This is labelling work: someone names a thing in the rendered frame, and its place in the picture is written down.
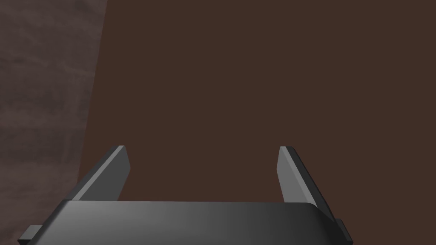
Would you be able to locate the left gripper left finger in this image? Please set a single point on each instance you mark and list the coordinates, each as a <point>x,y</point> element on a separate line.
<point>108,178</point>

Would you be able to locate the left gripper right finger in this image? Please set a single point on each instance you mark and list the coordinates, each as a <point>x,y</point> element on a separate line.
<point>293,182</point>

